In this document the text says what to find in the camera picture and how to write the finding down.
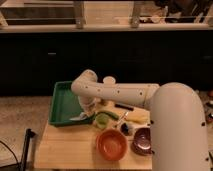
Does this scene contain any metal spoon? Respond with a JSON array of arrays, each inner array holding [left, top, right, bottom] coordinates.
[[113, 111, 129, 128]]

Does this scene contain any white towel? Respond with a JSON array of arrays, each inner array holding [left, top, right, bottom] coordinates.
[[69, 112, 88, 121]]

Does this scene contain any green plastic tray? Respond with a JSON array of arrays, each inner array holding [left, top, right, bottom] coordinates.
[[48, 81, 93, 127]]

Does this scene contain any black clamp stand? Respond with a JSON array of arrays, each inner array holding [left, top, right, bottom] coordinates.
[[20, 129, 36, 171]]

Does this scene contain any orange bowl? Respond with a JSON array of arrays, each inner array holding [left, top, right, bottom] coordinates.
[[95, 129, 128, 161]]

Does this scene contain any black rectangular block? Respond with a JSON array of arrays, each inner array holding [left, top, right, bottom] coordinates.
[[114, 103, 134, 111]]

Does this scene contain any dish brush with handle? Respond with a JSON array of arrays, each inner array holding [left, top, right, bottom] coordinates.
[[120, 122, 136, 136]]

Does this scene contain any small metal cup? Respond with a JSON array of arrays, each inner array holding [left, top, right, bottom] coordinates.
[[100, 99, 109, 106]]

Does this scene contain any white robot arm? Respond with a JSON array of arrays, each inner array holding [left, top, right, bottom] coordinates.
[[71, 69, 210, 171]]

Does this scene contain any green cucumber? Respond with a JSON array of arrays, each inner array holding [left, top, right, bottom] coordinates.
[[96, 110, 119, 120]]

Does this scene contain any dark brown bowl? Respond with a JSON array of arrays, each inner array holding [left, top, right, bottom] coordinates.
[[131, 128, 151, 155]]

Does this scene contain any black cable left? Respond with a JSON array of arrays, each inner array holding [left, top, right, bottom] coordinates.
[[0, 140, 22, 170]]

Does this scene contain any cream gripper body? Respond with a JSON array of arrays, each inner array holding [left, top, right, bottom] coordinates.
[[80, 102, 95, 117]]

